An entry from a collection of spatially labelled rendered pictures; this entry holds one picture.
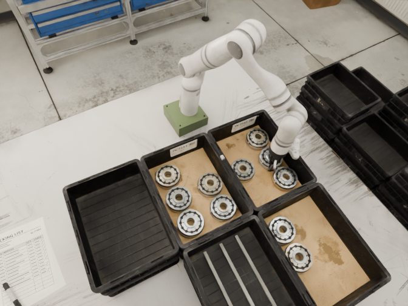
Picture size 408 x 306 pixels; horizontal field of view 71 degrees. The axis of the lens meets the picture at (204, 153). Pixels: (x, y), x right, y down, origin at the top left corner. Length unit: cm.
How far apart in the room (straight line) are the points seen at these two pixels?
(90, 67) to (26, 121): 73
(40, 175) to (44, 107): 129
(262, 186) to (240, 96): 62
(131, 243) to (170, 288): 24
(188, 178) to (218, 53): 52
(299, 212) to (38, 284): 105
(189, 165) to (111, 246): 45
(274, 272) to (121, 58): 237
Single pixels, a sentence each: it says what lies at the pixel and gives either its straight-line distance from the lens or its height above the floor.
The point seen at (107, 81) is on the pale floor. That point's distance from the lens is 277.
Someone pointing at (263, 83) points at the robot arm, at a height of 129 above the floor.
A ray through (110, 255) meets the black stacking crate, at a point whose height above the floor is 83.
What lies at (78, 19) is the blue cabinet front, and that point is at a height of 38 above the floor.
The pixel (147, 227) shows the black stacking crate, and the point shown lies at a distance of 116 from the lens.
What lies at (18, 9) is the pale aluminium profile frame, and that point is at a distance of 265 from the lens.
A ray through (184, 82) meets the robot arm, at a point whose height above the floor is 97.
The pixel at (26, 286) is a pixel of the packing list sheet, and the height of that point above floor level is 70.
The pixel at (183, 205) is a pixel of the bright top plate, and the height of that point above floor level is 86.
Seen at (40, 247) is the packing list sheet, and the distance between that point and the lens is 139.
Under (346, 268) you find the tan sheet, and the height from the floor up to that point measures 83.
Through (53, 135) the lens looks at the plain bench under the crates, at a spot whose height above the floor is 70.
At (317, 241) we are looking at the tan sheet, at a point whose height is 83.
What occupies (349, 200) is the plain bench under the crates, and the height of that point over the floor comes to 70.
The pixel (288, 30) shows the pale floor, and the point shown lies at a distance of 346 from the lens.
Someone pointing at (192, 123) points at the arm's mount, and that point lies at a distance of 144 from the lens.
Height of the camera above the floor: 193
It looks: 60 degrees down
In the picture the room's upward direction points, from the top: 7 degrees clockwise
